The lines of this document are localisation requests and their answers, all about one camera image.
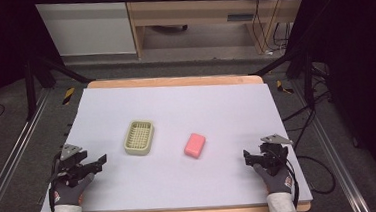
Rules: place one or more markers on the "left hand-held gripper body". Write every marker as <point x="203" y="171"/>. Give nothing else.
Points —
<point x="70" y="161"/>

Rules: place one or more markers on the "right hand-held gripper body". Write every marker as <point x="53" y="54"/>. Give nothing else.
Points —
<point x="274" y="153"/>

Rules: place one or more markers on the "beige soap dish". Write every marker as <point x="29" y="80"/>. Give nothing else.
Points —
<point x="139" y="137"/>

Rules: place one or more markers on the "pink soap bar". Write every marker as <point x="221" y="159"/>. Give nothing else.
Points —
<point x="195" y="145"/>

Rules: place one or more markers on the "person's left hand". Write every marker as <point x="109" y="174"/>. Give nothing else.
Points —
<point x="69" y="191"/>

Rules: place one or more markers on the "person's right hand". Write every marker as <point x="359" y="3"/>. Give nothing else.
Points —
<point x="277" y="181"/>

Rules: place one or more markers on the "yellow black tape marker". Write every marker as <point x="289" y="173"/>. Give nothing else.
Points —
<point x="68" y="95"/>
<point x="283" y="88"/>

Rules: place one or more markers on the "white foam board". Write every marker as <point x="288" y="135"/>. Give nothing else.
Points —
<point x="183" y="113"/>

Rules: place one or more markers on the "wooden table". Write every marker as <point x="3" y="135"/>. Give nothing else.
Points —
<point x="174" y="80"/>

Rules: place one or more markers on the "dark curtain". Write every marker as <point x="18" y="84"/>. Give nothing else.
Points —
<point x="1" y="39"/>
<point x="360" y="74"/>

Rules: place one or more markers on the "white cabinet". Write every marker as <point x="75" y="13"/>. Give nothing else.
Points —
<point x="87" y="29"/>

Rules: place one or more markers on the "wooden desk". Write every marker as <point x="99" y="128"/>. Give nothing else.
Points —
<point x="196" y="8"/>

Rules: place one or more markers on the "metal floor rail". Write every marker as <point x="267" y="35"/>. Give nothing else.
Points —
<point x="332" y="149"/>
<point x="15" y="154"/>

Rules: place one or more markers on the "black frame stand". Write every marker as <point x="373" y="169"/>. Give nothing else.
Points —
<point x="307" y="77"/>
<point x="30" y="87"/>

